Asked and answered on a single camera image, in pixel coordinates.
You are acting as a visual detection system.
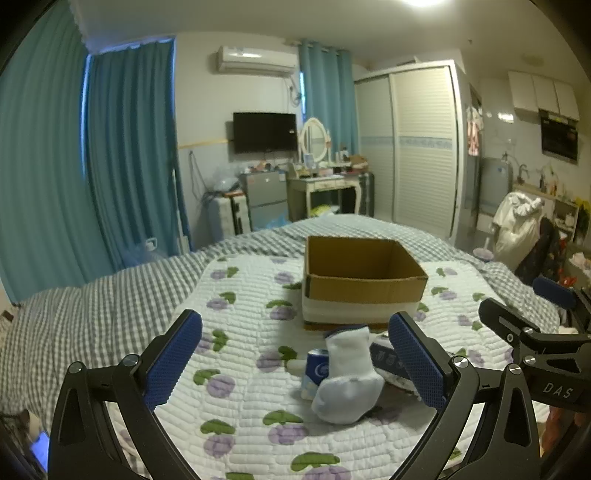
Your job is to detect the brown cardboard box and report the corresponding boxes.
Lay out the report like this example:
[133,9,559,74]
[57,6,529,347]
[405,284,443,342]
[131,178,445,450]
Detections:
[301,236,429,331]

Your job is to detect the dark blue packaged item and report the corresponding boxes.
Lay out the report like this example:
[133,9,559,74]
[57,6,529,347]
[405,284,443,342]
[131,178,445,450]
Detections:
[370,332,419,397]

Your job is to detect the white sock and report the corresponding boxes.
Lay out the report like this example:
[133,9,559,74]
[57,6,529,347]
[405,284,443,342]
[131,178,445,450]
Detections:
[311,325,385,425]

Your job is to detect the white sliding wardrobe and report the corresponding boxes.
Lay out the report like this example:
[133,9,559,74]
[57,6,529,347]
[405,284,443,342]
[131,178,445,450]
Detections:
[355,60,470,245]

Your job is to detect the grey checkered bed sheet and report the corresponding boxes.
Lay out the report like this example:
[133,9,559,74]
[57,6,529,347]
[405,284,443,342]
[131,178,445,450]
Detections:
[0,213,562,480]

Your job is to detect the narrow teal curtain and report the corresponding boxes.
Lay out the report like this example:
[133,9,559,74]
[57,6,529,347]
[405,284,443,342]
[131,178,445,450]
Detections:
[298,40,360,154]

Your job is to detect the blue tissue pack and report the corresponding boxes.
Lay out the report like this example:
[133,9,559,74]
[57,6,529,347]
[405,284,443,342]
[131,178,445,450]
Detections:
[301,348,329,401]

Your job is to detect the person's right hand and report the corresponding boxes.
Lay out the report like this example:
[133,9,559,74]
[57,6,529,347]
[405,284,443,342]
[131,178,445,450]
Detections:
[541,406,586,453]

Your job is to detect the large teal curtain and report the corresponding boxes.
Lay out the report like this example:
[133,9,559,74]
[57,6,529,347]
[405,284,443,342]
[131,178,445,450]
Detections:
[1,1,188,302]

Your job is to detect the clear water jug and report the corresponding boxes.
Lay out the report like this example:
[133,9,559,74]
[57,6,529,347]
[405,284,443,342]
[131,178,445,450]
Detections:
[122,237,168,268]

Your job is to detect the white suitcase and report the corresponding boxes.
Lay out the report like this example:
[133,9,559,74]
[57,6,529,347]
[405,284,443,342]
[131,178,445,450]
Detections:
[207,191,252,242]

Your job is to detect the black range hood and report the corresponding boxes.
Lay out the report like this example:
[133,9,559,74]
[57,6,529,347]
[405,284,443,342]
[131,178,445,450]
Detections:
[540,110,579,164]

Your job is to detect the white floral quilted blanket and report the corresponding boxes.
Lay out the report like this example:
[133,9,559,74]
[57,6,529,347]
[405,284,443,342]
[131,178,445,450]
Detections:
[105,254,562,480]

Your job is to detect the grey mini fridge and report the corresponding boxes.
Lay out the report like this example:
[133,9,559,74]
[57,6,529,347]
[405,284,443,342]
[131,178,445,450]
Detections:
[240,171,290,231]

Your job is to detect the purple cup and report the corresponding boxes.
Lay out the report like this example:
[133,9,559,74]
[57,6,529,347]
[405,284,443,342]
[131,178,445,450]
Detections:
[473,247,494,262]

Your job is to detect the white air conditioner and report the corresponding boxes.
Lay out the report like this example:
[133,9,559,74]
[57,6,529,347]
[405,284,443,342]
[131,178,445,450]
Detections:
[217,46,298,77]

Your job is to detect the white oval vanity mirror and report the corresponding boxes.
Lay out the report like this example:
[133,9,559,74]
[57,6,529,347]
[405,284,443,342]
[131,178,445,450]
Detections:
[298,117,331,165]

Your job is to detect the white kitchen wall cabinets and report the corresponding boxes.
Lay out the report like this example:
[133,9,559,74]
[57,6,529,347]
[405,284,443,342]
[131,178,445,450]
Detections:
[508,71,580,122]

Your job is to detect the cream dressing table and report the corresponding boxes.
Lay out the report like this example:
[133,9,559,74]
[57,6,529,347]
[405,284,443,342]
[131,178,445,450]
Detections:
[287,174,362,222]

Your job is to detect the black wall television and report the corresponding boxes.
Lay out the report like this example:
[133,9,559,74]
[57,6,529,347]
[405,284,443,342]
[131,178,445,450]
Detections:
[232,112,297,154]

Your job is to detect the white clothes pile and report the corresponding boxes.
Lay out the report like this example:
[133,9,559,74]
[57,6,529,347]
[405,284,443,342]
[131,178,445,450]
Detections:
[493,192,544,271]

